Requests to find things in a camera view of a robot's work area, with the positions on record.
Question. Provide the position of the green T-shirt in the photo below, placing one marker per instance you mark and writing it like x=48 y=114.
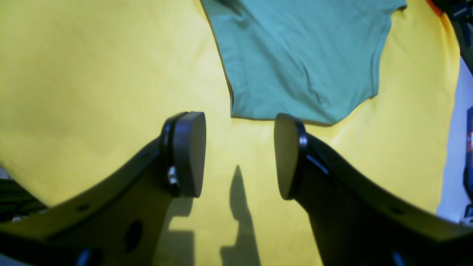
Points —
x=317 y=60

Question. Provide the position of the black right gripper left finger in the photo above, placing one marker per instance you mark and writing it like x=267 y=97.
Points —
x=118 y=221

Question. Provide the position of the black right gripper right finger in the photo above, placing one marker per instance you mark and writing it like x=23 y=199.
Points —
x=354 y=221

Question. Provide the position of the yellow table cloth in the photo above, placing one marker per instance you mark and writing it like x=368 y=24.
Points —
x=86 y=83

